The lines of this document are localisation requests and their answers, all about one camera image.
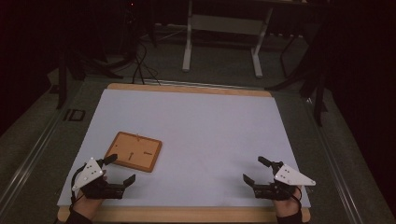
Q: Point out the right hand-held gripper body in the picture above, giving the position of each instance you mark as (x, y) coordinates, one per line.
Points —
(274, 190)

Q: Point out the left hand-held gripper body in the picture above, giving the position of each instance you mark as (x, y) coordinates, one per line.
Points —
(102, 190)

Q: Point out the wooden picture frame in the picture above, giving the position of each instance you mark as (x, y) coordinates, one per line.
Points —
(137, 149)

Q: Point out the person's right hand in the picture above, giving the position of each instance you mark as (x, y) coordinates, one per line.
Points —
(288, 207)

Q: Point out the person's left hand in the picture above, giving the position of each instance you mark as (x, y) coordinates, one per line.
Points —
(87, 207)

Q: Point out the white table mat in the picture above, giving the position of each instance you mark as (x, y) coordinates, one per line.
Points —
(202, 130)

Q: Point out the black metal stand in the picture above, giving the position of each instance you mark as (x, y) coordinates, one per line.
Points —
(62, 81)
(319, 102)

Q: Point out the metal floor rail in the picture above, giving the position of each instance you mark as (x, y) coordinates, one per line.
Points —
(28, 161)
(336, 168)

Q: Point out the white metal desk frame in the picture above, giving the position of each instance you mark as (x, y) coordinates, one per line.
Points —
(186, 56)

